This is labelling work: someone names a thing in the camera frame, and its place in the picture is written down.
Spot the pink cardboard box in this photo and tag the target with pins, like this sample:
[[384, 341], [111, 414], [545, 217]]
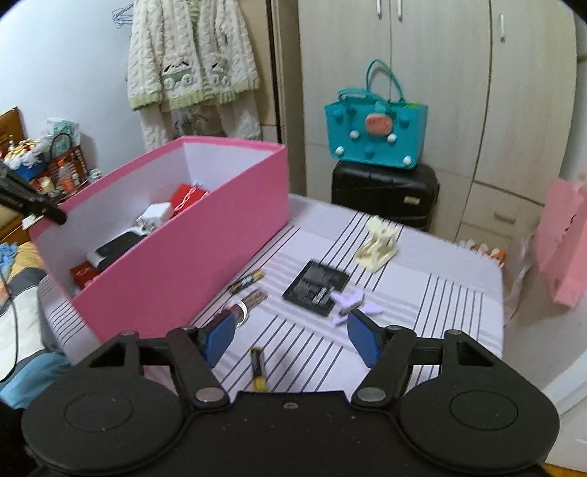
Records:
[[206, 257]]

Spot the cream hair claw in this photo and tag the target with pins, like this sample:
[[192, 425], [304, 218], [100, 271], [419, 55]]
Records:
[[376, 254]]

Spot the teal felt handbag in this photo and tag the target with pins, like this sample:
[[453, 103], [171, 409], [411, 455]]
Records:
[[399, 137]]

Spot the white pocket router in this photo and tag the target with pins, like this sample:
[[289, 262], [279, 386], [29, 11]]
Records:
[[97, 261]]

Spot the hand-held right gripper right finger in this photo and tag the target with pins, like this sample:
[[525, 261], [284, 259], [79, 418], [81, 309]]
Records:
[[362, 339]]

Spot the white orange fabric item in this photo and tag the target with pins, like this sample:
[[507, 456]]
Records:
[[493, 254]]

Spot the black power bank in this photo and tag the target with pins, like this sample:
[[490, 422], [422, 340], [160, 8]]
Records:
[[119, 244]]

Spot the wooden bed frame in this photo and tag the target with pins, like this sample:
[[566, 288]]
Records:
[[11, 124]]

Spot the white charger plug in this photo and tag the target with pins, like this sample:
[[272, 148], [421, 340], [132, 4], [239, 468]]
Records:
[[153, 215]]

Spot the striped table cloth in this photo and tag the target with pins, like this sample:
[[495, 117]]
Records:
[[435, 293]]

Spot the clear plastic bag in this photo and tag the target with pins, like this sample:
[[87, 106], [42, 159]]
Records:
[[520, 275]]

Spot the black suitcase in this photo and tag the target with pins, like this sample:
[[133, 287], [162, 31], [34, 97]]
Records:
[[380, 197]]

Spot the white green plastic bag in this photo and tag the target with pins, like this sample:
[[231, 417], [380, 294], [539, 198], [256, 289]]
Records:
[[62, 126]]

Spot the multicoloured quilt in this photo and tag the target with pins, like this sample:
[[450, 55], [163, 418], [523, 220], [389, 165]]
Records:
[[27, 284]]

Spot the beige wardrobe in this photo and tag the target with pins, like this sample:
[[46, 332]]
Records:
[[458, 91]]

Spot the brown woven basket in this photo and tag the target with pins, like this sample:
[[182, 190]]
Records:
[[73, 160]]

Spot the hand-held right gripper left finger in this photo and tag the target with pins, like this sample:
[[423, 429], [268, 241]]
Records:
[[218, 337]]

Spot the orange bottle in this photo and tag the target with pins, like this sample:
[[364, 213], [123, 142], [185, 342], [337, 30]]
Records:
[[66, 183]]

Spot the pink paper bag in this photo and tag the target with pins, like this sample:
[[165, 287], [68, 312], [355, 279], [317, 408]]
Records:
[[564, 238]]

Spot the purple starfish clip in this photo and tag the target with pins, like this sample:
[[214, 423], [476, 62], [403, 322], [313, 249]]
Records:
[[344, 300]]

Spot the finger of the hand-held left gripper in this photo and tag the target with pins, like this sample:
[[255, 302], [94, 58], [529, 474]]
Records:
[[32, 199]]

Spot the blue tub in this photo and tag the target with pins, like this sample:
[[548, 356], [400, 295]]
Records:
[[27, 172]]

